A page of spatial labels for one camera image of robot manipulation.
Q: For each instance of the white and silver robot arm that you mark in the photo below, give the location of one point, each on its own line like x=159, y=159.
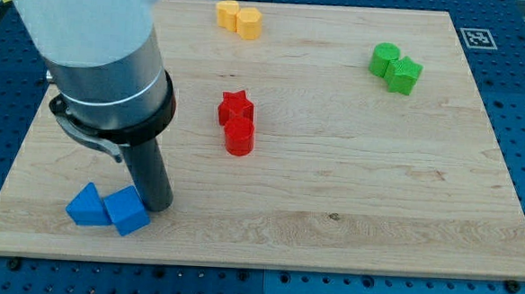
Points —
x=104, y=58

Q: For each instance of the red star block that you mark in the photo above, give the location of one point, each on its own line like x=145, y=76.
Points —
x=234, y=105

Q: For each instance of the green star block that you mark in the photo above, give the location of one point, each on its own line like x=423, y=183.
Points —
x=402, y=74

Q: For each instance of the red cylinder block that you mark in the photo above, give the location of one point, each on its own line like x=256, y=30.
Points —
x=239, y=136

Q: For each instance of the wooden board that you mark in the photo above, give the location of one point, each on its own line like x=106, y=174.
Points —
x=344, y=175

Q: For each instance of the dark grey cylindrical pointer rod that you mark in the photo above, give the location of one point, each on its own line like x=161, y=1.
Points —
x=147, y=169

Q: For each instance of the yellow hexagon block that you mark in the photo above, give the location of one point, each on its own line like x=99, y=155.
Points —
x=249, y=22

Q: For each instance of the yellow heart block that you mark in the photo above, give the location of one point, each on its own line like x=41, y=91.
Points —
x=227, y=11

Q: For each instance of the blue cube block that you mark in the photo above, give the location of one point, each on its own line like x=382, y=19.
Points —
x=126, y=210

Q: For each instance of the green cylinder block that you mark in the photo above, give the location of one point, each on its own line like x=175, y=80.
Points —
x=383, y=55

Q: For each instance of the blue triangle block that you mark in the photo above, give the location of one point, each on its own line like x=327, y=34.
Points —
x=87, y=208

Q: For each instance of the white fiducial marker tag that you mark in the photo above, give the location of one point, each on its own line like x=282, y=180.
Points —
x=477, y=38

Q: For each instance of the black screw front left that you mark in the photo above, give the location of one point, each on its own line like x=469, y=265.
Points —
x=14, y=264

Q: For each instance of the black screw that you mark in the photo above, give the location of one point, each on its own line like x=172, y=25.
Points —
x=512, y=286
x=14, y=264

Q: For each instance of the black screw front right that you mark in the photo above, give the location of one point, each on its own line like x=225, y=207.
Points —
x=512, y=286

